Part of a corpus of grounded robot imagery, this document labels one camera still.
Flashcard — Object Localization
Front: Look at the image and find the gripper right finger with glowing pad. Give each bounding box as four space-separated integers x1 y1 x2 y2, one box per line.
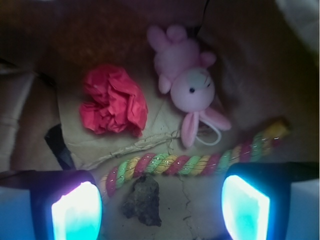
221 162 320 240

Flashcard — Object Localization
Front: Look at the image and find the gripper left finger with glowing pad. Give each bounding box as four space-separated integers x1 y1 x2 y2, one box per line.
0 170 103 240

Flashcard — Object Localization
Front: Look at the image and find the red paper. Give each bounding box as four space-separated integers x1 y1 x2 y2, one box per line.
79 64 149 137

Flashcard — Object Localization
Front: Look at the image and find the brown rock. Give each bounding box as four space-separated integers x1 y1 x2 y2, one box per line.
121 175 162 227

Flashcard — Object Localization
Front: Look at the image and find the brown paper bag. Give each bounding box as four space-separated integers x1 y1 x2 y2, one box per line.
0 0 320 240

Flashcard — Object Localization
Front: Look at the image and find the pink plush bunny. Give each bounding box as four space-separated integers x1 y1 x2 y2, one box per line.
147 25 231 148

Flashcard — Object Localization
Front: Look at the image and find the multicolour twisted rope toy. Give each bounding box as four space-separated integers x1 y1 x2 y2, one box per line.
101 120 290 197

